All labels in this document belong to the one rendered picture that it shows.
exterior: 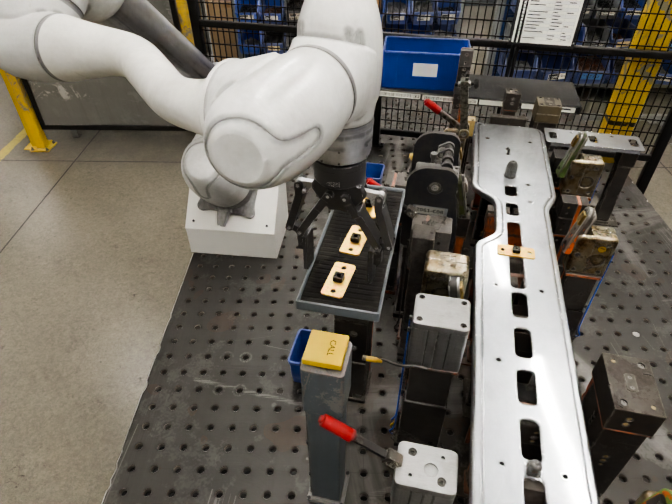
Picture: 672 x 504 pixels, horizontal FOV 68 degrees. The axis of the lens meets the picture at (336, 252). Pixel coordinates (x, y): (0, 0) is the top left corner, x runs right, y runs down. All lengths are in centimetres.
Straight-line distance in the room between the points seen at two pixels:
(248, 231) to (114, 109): 239
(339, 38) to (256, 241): 106
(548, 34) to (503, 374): 139
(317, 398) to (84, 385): 166
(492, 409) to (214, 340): 77
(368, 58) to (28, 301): 245
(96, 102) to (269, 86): 338
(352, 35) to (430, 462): 58
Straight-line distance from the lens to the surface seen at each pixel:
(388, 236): 76
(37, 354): 258
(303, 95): 49
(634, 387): 102
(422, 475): 78
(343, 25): 60
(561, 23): 207
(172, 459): 124
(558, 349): 105
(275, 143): 46
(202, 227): 161
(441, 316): 89
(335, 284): 85
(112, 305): 264
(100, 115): 388
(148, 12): 116
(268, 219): 156
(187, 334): 144
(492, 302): 110
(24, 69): 96
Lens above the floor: 176
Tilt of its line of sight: 41 degrees down
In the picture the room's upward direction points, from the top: straight up
